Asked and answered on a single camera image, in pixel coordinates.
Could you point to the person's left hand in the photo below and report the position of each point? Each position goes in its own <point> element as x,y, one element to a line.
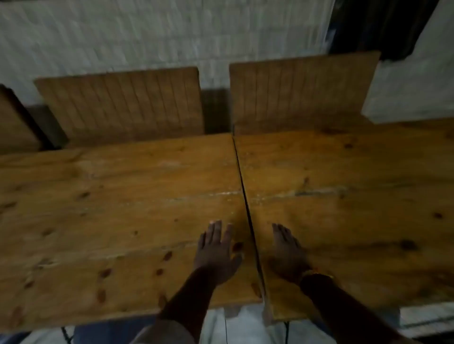
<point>215,258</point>

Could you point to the person's right hand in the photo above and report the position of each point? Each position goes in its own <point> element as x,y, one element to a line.
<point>288,260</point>

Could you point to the person's left thumb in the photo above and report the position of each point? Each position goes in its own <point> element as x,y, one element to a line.
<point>237,261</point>

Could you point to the person's left middle finger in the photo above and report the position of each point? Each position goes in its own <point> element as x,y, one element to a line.
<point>217,232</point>

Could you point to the person's right fingers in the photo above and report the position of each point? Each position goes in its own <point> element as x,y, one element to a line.
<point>283,236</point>

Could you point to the person's left little finger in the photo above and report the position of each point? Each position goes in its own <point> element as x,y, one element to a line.
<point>201,240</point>

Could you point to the person's right forearm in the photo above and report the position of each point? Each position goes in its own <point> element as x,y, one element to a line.
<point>349,315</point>

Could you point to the person's left forearm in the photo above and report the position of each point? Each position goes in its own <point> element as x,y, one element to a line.
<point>189,304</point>

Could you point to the white garment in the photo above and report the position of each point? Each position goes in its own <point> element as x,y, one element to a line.
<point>244,328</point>

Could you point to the blue cloth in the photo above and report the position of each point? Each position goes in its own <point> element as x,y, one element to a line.
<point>110,329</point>

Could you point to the dark curtain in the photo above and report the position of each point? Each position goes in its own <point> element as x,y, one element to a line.
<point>381,26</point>

